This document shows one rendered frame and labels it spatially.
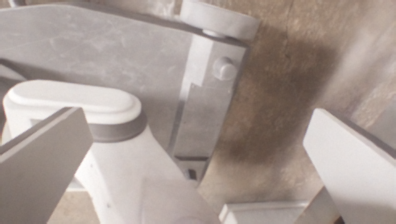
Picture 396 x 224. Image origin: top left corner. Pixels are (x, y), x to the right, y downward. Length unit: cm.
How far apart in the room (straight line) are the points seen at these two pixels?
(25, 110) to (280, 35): 71
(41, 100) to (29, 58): 17
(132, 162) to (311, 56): 75
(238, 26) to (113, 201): 40
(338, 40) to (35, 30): 92
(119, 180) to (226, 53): 33
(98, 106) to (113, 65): 15
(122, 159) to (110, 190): 6
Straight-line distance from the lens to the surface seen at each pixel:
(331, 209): 58
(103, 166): 33
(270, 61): 78
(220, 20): 46
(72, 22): 49
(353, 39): 99
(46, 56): 52
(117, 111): 37
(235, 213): 127
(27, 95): 40
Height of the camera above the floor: 63
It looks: 56 degrees down
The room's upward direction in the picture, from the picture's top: 157 degrees clockwise
